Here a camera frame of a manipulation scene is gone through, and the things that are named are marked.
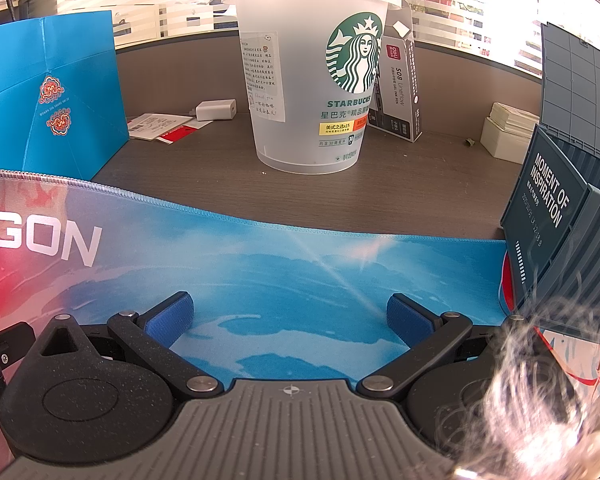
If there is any blue paper bag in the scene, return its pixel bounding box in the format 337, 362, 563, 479
0, 10, 131, 183

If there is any teal container storage box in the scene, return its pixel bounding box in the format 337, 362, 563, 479
500, 21, 600, 348

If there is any grey pen box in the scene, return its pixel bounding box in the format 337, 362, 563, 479
367, 0, 423, 143

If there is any translucent plastic cup green logo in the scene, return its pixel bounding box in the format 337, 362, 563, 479
221, 0, 403, 176

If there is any white charger plug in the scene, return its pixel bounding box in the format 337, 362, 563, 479
195, 99, 237, 122

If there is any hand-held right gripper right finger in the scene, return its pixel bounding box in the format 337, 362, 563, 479
355, 292, 527, 403

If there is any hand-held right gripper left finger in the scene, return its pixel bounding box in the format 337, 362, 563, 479
30, 291, 226, 403

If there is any red and white card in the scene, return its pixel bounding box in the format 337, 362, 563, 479
157, 124, 201, 144

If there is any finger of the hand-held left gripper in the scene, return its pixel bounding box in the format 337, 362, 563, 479
0, 322, 37, 411

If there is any white cardboard box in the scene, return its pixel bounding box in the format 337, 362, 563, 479
480, 116, 536, 164

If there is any white paper leaflet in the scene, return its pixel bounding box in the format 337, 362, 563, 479
128, 113, 193, 139

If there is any printed desk mat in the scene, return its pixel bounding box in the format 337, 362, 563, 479
0, 167, 600, 391

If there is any stack of white cards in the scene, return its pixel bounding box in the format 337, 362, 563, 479
490, 102, 541, 133

